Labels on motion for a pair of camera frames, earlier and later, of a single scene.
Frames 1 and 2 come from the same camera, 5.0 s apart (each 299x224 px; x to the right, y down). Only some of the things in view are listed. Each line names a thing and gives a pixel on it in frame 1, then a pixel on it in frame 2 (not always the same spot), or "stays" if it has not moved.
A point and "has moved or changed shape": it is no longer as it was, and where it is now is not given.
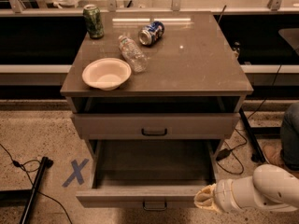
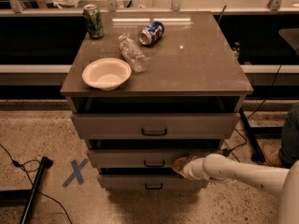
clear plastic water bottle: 133,55 stays
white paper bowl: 106,74 stays
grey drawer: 147,174 has moved or changed shape
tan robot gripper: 224,193 -> 189,170
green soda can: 93,21 stays
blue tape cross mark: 77,172 stays
